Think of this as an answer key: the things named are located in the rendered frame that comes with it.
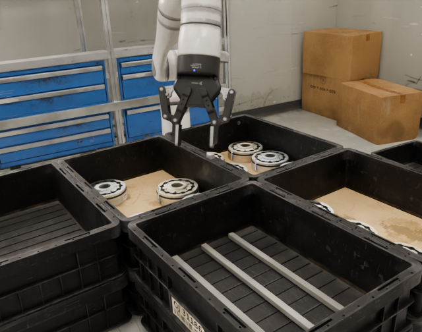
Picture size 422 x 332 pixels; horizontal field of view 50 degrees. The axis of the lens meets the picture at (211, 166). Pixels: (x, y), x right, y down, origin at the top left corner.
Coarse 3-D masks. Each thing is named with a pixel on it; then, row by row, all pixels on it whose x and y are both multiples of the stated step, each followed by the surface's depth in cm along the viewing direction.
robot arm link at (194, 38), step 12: (192, 24) 76; (204, 24) 76; (180, 36) 78; (192, 36) 76; (204, 36) 76; (216, 36) 77; (180, 48) 77; (192, 48) 76; (204, 48) 76; (216, 48) 77; (228, 60) 84
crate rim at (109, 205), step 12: (120, 144) 121; (132, 144) 122; (72, 156) 114; (84, 156) 115; (204, 156) 110; (228, 168) 103; (84, 180) 100; (240, 180) 96; (96, 192) 94; (204, 192) 92; (108, 204) 90; (168, 204) 88; (120, 216) 84; (132, 216) 84; (144, 216) 84
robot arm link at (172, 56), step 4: (172, 52) 138; (176, 52) 138; (168, 56) 137; (172, 56) 137; (176, 56) 137; (168, 60) 136; (172, 60) 136; (176, 60) 137; (168, 64) 136; (172, 64) 136; (176, 64) 137; (172, 68) 137; (176, 68) 137; (172, 72) 137; (176, 72) 138; (172, 76) 139; (176, 76) 139; (168, 80) 140; (172, 80) 141; (172, 96) 140; (176, 96) 140; (172, 100) 140; (176, 100) 140; (172, 104) 141; (176, 104) 141
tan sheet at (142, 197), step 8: (144, 176) 126; (152, 176) 126; (160, 176) 125; (168, 176) 125; (128, 184) 121; (136, 184) 121; (144, 184) 121; (152, 184) 120; (128, 192) 117; (136, 192) 116; (144, 192) 116; (152, 192) 116; (128, 200) 112; (136, 200) 112; (144, 200) 112; (152, 200) 112; (120, 208) 109; (128, 208) 108; (136, 208) 108; (144, 208) 108; (152, 208) 108; (128, 216) 105
